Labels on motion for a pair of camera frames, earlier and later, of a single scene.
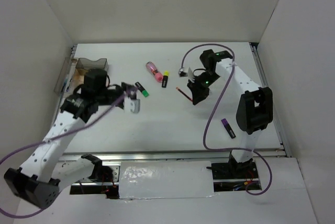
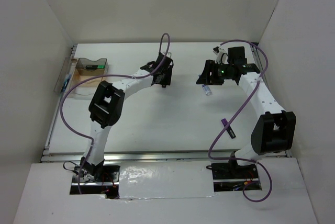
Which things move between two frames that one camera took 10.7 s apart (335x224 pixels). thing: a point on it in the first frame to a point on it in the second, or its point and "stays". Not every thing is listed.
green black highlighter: [144, 92] to [93, 67]
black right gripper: [199, 93] to [205, 78]
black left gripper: [124, 88] to [167, 80]
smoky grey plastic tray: [85, 63] stays
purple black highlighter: [228, 128] stays
